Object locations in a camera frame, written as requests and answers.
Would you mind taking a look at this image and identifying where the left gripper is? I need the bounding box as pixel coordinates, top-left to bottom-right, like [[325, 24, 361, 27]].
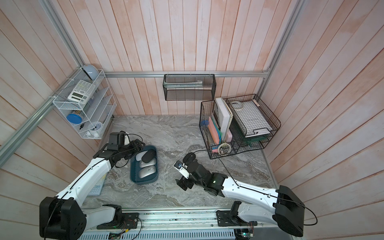
[[118, 138, 146, 160]]

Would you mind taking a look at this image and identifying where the white computer mouse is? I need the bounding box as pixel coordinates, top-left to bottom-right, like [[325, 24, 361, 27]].
[[136, 151, 147, 162]]

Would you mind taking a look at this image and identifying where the teal storage box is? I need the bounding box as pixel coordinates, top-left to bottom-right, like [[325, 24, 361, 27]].
[[131, 145, 159, 185]]

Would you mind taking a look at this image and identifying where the silver mouse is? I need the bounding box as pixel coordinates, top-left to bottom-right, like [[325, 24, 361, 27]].
[[138, 165, 157, 179], [139, 158, 157, 168]]

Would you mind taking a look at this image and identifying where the silver mouse front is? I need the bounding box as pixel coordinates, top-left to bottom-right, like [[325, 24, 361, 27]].
[[139, 158, 157, 168]]

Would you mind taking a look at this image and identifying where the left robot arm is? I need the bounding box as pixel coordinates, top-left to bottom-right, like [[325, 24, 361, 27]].
[[39, 131, 145, 240]]

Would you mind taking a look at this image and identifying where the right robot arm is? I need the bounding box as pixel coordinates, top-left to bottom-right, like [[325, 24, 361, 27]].
[[174, 153, 305, 237]]

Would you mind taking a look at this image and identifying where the white tape dispenser cup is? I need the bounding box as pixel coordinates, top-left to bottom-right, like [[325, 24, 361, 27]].
[[88, 122, 103, 138]]

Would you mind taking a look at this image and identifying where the yellow calculator on table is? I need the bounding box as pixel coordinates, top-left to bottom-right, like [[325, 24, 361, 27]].
[[88, 174, 107, 196]]

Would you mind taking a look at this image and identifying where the tape roll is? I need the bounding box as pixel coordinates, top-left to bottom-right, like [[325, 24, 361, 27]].
[[217, 143, 232, 155]]

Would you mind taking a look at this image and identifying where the blue lid container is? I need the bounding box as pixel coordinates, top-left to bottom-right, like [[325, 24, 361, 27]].
[[66, 113, 83, 125]]

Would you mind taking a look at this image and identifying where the pink folder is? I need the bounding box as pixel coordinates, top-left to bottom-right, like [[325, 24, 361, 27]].
[[208, 117, 221, 145]]

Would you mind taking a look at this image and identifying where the white calculator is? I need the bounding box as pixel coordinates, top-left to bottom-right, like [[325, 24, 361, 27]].
[[67, 80, 96, 105]]

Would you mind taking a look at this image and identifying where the white book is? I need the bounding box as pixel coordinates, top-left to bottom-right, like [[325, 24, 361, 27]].
[[214, 98, 233, 143]]

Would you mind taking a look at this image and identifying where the grid notepad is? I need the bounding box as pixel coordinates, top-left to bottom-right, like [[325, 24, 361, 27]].
[[230, 100, 273, 138]]

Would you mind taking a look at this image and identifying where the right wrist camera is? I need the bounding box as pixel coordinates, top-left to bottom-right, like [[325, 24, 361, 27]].
[[174, 161, 190, 179]]

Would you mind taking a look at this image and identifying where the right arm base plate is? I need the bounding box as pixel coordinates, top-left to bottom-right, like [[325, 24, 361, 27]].
[[216, 210, 258, 227]]

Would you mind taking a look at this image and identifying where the white wire wall shelf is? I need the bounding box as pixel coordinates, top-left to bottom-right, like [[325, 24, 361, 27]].
[[53, 68, 117, 140]]

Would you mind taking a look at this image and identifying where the black wire file organizer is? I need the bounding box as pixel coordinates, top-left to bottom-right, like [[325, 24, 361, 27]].
[[200, 98, 238, 159]]

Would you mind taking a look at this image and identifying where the black mesh wall basket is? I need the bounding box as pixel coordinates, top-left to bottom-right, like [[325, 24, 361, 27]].
[[163, 74, 217, 101]]

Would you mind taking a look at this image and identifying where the black wire tray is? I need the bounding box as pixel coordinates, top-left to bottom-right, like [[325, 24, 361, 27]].
[[225, 94, 281, 139]]

